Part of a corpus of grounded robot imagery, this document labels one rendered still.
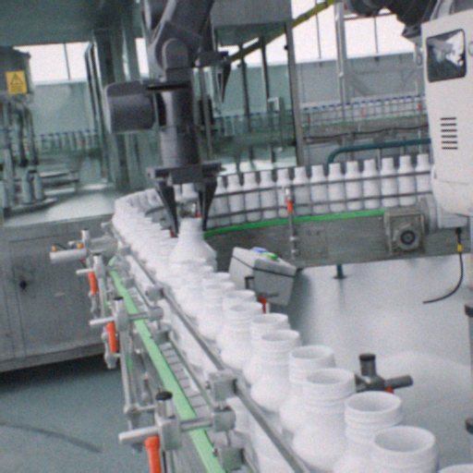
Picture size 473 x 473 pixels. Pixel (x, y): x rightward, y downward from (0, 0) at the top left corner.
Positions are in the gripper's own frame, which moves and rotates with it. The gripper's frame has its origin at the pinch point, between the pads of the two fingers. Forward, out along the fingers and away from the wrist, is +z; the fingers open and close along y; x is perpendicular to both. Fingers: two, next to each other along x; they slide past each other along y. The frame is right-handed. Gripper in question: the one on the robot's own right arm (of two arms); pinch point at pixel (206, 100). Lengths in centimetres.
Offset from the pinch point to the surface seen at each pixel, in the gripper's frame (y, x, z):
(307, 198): -52, -94, 34
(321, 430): 17, 104, 26
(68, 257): 31, -39, 34
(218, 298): 16, 69, 24
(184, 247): 16, 46, 21
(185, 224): 15, 46, 18
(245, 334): 16, 81, 25
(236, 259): 2.5, 22.1, 29.0
